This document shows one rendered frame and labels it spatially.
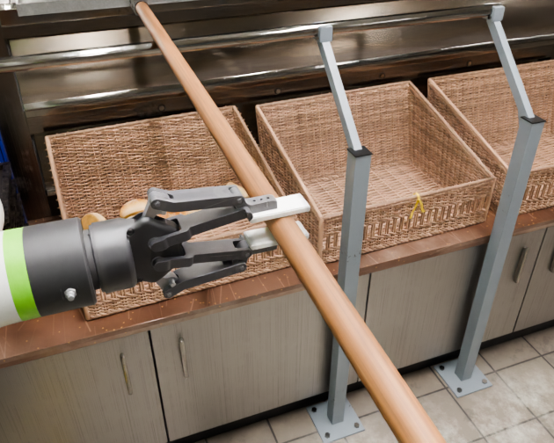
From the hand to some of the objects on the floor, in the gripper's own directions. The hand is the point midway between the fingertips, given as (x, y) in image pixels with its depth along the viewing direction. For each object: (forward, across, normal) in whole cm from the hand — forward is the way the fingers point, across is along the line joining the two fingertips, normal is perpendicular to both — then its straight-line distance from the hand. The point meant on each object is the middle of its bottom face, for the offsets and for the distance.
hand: (276, 221), depth 65 cm
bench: (+47, +117, -80) cm, 149 cm away
